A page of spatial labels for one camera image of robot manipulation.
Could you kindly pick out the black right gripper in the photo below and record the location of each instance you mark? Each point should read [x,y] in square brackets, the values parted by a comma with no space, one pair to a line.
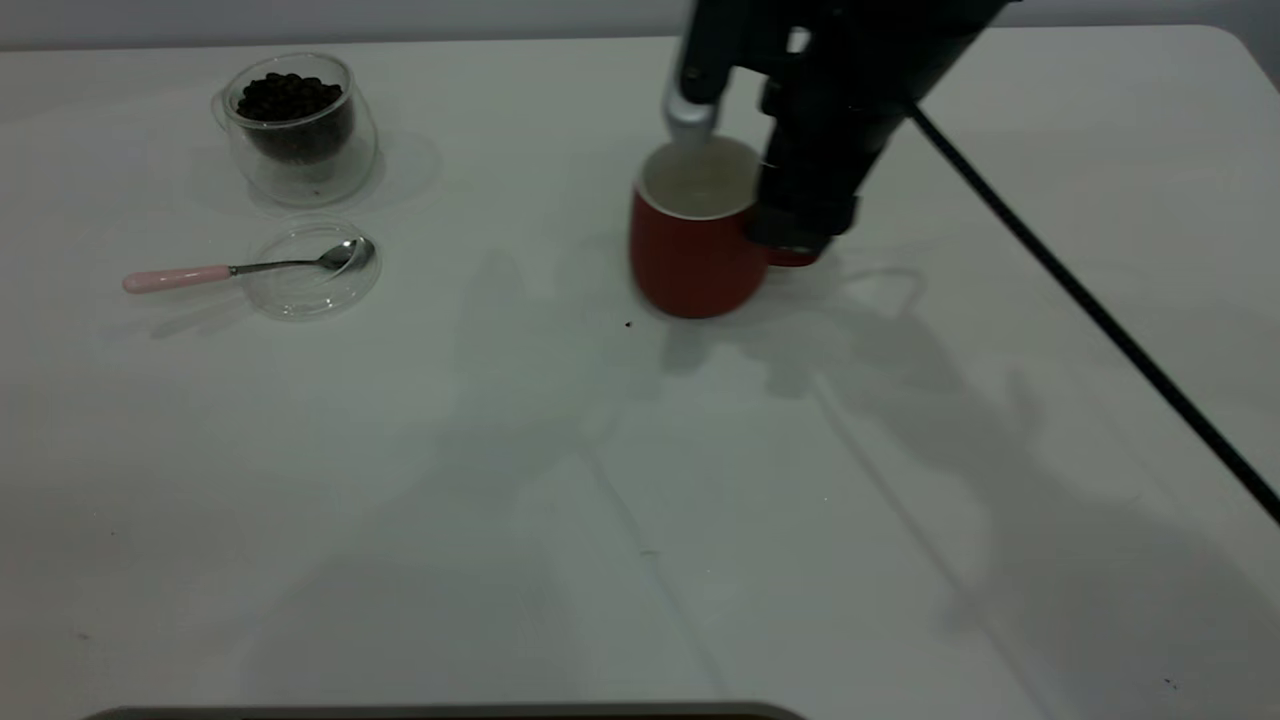
[870,50]

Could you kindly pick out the red ceramic mug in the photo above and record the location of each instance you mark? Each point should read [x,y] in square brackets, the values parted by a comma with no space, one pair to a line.
[690,270]

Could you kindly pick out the clear double-wall glass cup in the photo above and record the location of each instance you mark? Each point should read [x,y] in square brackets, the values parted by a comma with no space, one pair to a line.
[300,175]

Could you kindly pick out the dark coffee beans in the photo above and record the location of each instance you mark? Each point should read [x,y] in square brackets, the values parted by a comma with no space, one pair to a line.
[290,100]

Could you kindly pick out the clear round glass lid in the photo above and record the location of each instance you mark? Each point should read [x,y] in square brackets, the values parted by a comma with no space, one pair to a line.
[310,290]

